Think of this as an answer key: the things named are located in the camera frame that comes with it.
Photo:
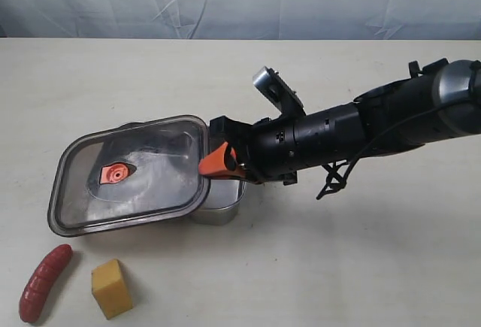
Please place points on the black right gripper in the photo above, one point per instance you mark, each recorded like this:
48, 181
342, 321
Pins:
267, 149

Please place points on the dark transparent lunch box lid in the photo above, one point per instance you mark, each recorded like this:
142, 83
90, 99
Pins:
86, 197

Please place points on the yellow toy cheese block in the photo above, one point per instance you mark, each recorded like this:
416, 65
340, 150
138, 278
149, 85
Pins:
110, 290

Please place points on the red toy sausage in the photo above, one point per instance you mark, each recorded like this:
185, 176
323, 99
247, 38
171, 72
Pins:
41, 282

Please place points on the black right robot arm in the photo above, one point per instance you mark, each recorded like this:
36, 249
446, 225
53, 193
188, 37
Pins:
437, 102

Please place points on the stainless steel lunch box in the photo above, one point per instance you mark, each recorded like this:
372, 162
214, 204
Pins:
219, 201

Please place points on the blue wrinkled backdrop cloth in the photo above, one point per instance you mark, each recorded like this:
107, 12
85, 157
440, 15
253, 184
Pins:
242, 19

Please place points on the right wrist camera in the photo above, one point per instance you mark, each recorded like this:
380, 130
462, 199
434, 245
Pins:
268, 82

